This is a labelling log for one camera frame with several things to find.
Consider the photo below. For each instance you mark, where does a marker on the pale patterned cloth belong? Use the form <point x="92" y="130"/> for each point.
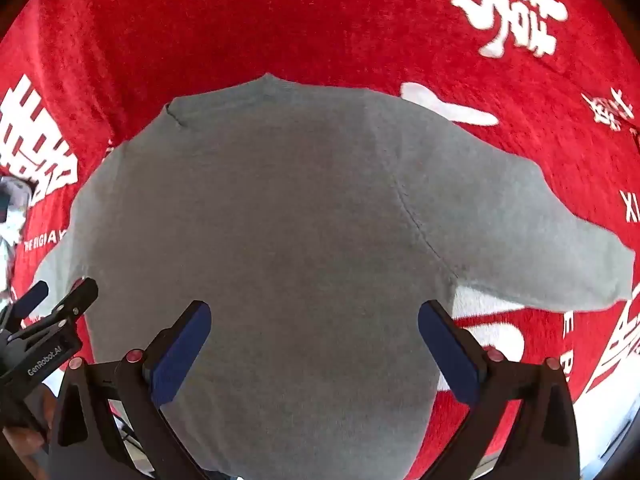
<point x="12" y="220"/>

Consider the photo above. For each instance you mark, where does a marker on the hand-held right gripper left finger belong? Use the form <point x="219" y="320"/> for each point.
<point x="181" y="355"/>

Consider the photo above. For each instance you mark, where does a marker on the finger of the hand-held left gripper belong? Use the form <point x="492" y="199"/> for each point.
<point x="75" y="300"/>
<point x="31" y="299"/>

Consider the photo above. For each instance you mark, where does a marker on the person's left hand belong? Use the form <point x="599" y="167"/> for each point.
<point x="22" y="440"/>

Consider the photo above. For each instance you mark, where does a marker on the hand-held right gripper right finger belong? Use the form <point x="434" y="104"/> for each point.
<point x="447" y="355"/>

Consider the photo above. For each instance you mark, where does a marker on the grey sweater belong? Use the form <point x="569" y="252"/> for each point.
<point x="300" y="210"/>

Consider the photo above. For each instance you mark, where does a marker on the red printed blanket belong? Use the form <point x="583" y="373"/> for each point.
<point x="250" y="20"/>

